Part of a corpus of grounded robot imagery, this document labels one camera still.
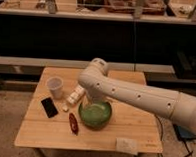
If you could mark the green bowl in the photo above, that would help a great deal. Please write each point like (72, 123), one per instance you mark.
(95, 115)

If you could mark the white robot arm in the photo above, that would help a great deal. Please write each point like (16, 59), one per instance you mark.
(178, 107)

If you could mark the black power adapter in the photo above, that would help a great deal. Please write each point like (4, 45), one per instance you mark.
(183, 134)

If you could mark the clear plastic cup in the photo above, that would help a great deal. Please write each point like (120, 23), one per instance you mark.
(55, 86)

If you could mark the white cylindrical bottle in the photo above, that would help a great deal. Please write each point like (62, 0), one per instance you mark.
(75, 96)

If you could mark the red pepper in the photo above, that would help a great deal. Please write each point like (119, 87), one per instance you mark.
(73, 123)

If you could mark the small white cap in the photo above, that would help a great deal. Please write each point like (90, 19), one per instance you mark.
(65, 108)

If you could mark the black smartphone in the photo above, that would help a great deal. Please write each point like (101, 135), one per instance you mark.
(49, 107)

